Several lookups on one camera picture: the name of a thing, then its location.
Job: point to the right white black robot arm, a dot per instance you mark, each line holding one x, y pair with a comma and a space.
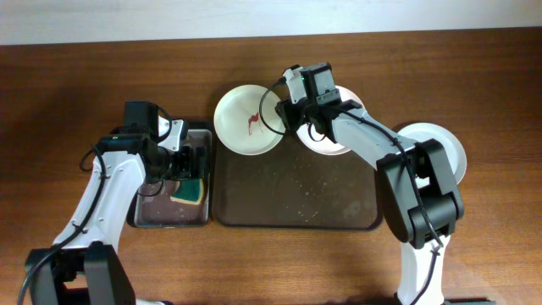
415, 184

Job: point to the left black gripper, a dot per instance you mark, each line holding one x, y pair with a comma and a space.
196, 162

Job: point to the small black water tray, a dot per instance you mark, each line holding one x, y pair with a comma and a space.
152, 207

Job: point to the green yellow sponge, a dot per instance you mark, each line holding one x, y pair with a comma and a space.
190, 191

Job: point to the cream plate with red stain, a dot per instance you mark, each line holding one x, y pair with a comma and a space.
239, 125

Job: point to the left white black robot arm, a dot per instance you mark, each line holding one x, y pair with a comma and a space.
149, 157

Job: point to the pink plate with red stain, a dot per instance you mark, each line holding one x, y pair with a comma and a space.
317, 142

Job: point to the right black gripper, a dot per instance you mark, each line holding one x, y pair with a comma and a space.
286, 113

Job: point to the large brown serving tray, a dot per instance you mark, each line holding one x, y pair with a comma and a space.
292, 186

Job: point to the pale blue stained plate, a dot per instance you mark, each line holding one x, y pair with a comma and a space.
453, 148

